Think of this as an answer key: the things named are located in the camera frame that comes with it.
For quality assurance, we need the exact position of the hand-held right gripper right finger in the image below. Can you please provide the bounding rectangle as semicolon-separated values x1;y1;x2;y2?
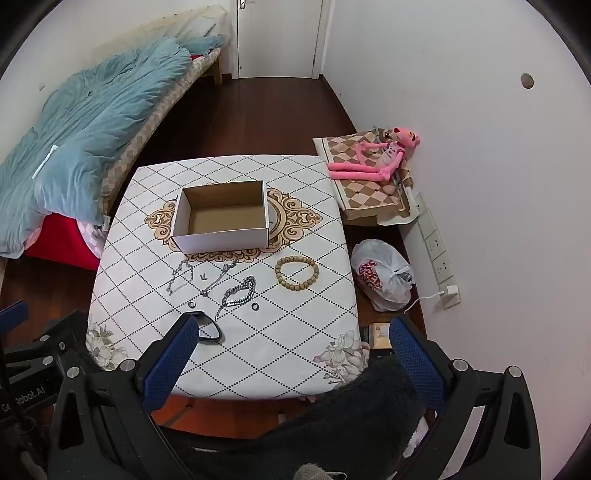
389;316;542;480

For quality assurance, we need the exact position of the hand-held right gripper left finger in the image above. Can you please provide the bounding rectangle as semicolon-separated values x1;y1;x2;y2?
48;313;204;480

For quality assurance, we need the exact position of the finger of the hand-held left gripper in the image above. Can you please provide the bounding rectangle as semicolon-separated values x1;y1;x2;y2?
2;310;90;370
0;301;27;344

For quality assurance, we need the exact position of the black watch band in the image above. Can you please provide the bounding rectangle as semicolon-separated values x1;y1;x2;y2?
195;312;225;345

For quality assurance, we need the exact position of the thin silver chain necklace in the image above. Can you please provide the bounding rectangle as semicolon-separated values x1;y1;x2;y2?
166;259;195;296

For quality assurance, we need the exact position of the chunky silver link bracelet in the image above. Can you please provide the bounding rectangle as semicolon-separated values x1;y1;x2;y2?
215;276;257;319

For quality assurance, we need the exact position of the silver charm chain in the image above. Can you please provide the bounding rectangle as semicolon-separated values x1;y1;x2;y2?
201;258;241;297

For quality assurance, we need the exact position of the white cardboard box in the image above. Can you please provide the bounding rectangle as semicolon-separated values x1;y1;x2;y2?
171;180;269;254

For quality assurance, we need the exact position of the small tan box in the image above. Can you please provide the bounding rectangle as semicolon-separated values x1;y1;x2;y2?
370;324;398;350

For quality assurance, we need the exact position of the red bed sheet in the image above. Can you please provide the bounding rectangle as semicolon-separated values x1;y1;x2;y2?
23;212;102;271

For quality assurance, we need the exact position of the white plastic bag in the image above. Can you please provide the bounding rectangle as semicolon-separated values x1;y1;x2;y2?
350;239;415;313

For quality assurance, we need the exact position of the pink striped cloth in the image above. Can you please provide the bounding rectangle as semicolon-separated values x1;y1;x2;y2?
78;220;108;257

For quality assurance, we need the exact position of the white power strip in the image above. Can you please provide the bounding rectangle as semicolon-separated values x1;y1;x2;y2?
414;191;456;285

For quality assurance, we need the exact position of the diamond pattern tablecloth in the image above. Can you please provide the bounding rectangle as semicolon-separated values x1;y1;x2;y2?
88;154;372;400

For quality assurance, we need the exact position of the brown checkered cloth stool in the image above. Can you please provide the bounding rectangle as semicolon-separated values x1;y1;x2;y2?
313;129;422;228

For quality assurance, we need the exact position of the blue duvet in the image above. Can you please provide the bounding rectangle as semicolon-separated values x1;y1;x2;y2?
0;37;223;260

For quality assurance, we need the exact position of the pink plush toy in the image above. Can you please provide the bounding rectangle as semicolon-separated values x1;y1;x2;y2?
328;127;423;186

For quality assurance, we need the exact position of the pale patterned pillow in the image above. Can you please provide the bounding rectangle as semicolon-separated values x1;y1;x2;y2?
174;7;228;43

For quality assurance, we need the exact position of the white door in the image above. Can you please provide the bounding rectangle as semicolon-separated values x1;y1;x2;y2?
237;0;325;80

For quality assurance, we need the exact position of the white charger cable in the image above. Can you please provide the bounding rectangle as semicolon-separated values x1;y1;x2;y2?
405;290;446;315

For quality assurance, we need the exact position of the wooden bed frame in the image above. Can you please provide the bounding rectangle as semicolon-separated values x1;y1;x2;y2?
185;46;225;86

